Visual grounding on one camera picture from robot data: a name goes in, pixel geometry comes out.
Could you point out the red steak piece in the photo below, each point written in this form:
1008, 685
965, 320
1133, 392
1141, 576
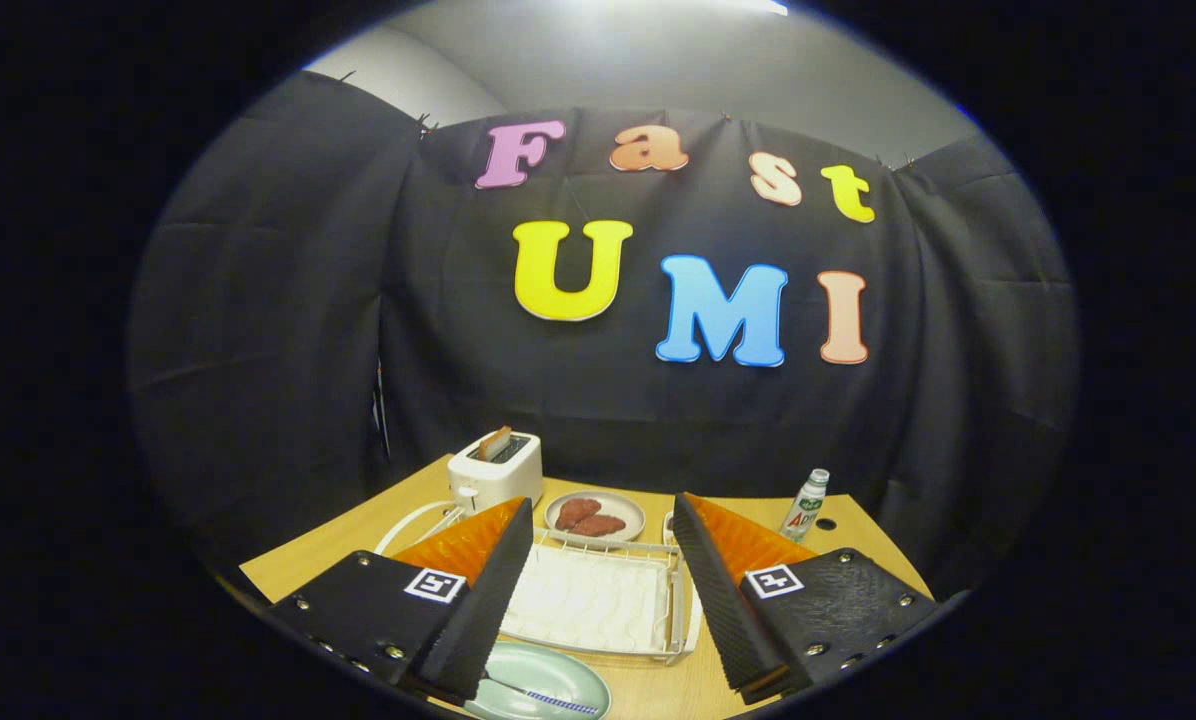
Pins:
576, 512
600, 526

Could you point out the toast slice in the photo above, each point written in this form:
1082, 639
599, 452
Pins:
494, 443

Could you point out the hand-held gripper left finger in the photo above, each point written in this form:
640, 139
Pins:
488, 600

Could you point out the white drink bottle green cap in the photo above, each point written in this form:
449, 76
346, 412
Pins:
806, 505

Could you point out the beige round plate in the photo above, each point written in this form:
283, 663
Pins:
630, 508

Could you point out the pale green plate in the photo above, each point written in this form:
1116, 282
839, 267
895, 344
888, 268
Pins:
548, 665

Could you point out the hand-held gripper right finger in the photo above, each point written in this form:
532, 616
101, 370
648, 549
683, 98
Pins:
723, 600

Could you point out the black backdrop cloth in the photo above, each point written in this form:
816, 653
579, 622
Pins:
308, 350

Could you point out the white divided dish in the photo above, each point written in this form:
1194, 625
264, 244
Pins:
669, 528

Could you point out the white toaster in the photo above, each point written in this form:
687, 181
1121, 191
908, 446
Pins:
498, 480

